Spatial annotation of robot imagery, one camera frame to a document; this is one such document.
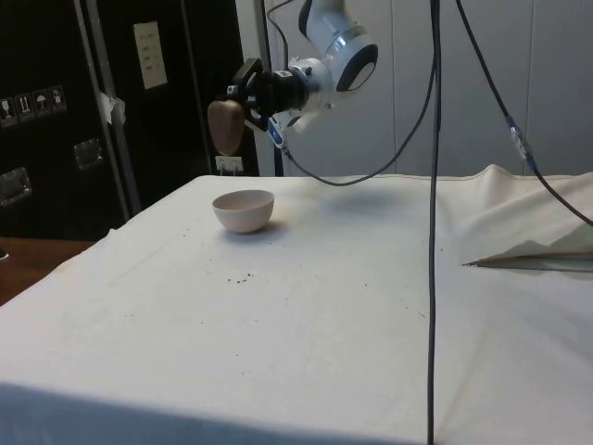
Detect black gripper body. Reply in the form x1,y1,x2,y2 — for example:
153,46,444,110
256,68,310,118

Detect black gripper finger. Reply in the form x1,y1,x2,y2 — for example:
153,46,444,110
225,57,264,101
243,98,271,134

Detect brown cup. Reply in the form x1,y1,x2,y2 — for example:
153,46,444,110
207,98,246,157

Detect white bowl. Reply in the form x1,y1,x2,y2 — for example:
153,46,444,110
211,189,276,235

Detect black cabinet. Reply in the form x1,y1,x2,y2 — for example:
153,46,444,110
0,0,261,242

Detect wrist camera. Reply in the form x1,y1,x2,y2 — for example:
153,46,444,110
267,108,322,150

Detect black cable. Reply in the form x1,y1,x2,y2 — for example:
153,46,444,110
424,0,443,445
454,0,593,229
281,64,439,187
261,0,307,64

